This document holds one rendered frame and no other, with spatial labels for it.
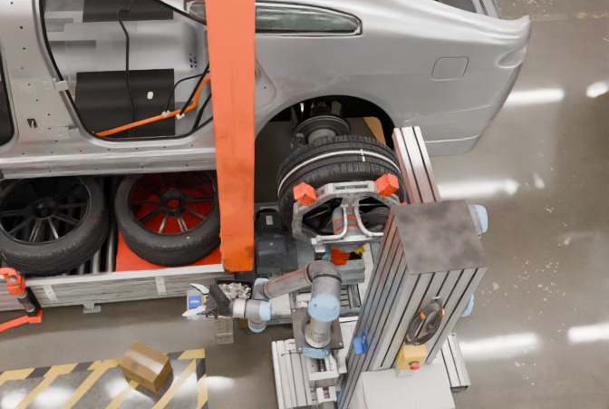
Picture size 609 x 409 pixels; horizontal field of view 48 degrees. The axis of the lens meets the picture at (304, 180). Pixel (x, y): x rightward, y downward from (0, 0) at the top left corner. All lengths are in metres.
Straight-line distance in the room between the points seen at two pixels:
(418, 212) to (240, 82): 0.83
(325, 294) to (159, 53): 2.13
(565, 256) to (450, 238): 2.70
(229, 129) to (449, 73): 1.25
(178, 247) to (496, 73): 1.92
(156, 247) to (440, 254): 2.10
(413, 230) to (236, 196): 1.18
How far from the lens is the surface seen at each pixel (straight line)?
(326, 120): 3.74
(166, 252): 3.92
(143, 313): 4.26
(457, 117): 3.77
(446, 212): 2.22
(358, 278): 4.18
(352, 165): 3.34
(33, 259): 4.01
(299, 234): 3.58
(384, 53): 3.30
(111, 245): 4.19
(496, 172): 5.04
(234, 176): 3.00
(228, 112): 2.67
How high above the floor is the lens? 3.82
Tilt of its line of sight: 54 degrees down
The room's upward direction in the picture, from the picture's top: 6 degrees clockwise
